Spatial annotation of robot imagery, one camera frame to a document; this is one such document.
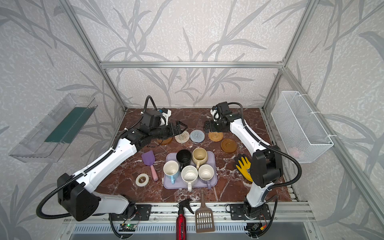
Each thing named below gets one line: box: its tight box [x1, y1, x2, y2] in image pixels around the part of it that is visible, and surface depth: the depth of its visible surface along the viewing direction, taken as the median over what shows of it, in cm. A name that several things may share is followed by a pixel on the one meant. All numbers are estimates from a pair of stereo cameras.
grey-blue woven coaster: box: [189, 129, 205, 143], surface depth 104 cm
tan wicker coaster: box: [208, 131, 224, 142], surface depth 104 cm
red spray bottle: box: [173, 198, 195, 240], surface depth 70 cm
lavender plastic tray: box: [163, 147, 218, 192], surface depth 84 cm
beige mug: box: [192, 147, 208, 170], surface depth 86 cm
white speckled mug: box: [181, 165, 199, 192], surface depth 81 cm
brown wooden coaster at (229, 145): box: [221, 138, 237, 153], surface depth 101 cm
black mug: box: [176, 149, 192, 172], surface depth 86 cm
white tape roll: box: [135, 173, 150, 187], surface depth 85 cm
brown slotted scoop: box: [195, 188, 215, 233], surface depth 74 cm
